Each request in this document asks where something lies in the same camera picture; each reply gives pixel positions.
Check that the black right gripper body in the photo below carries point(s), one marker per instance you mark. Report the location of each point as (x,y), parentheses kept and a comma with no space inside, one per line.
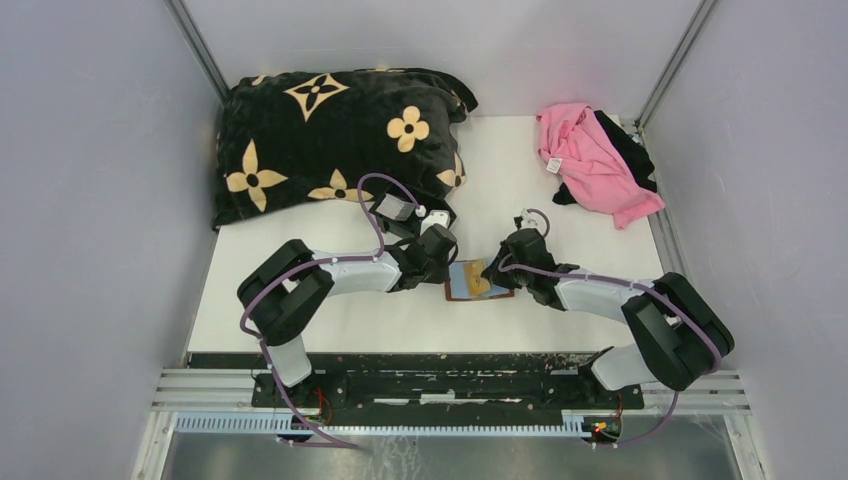
(510,280)

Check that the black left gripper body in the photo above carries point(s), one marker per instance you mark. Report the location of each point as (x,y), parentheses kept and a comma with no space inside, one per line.
(437,273)

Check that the brown leather card holder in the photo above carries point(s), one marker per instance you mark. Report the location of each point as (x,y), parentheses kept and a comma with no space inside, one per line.
(455,287)

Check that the yellow card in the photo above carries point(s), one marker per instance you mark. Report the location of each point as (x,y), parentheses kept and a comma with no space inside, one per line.
(476,284)

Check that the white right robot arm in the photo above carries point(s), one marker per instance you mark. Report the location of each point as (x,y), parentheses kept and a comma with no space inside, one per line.
(677,337)

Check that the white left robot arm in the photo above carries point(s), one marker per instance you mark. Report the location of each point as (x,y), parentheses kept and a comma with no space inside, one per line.
(283,294)

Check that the white card stack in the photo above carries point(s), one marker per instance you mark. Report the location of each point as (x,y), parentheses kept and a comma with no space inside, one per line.
(394,208)

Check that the pink cloth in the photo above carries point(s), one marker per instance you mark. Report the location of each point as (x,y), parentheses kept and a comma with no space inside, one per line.
(554,123)

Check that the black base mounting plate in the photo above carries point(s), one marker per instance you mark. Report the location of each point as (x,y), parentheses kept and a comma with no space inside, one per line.
(434,390)

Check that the black cloth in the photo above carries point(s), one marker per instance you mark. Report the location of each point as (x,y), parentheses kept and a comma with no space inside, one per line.
(608,171)

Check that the black floral plush pillow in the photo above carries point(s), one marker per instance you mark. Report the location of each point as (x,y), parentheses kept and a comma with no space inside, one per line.
(302,137)

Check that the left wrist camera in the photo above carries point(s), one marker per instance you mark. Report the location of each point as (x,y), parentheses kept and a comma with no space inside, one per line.
(431,218)

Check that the white slotted cable duct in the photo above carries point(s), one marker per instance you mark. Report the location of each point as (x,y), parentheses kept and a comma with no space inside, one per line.
(286,424)

